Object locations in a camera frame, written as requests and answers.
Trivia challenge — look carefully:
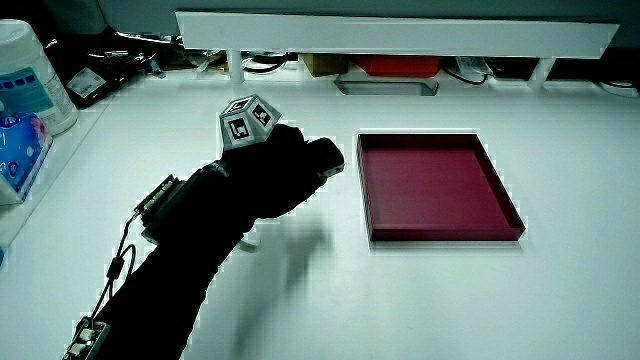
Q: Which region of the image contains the person's right hand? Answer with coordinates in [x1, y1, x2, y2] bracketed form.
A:
[215, 93, 331, 221]

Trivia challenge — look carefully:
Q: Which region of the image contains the black eraser with white end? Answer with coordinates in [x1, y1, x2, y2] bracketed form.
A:
[305, 136, 346, 179]

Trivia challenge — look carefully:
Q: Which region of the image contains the person's right forearm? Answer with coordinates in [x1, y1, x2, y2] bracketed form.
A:
[84, 160, 257, 360]

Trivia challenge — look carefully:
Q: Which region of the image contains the brown cardboard box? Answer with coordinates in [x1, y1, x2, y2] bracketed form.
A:
[299, 53, 351, 78]

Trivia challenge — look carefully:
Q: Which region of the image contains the dark red tray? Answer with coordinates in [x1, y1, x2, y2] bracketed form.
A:
[356, 132, 527, 243]

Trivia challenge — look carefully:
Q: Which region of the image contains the orange box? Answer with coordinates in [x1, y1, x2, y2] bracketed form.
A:
[354, 54, 443, 79]

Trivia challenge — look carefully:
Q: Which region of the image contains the white desk shelf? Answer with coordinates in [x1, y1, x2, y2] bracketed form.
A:
[174, 10, 621, 91]

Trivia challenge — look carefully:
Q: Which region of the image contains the black bag with white label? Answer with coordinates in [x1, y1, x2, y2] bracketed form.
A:
[44, 28, 162, 109]

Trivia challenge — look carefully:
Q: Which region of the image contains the clear plastic bag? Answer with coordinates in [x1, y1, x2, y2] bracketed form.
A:
[453, 56, 490, 85]

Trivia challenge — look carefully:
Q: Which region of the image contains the grey connector module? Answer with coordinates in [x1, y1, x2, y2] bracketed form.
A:
[61, 315, 112, 360]

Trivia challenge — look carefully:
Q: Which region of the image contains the blue tissue pack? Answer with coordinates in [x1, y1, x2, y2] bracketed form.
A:
[0, 112, 55, 206]

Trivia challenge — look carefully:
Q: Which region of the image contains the white wipes canister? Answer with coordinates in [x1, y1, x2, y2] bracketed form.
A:
[0, 18, 80, 137]

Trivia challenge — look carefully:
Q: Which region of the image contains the thin black glove cable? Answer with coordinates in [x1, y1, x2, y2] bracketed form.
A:
[89, 212, 141, 321]

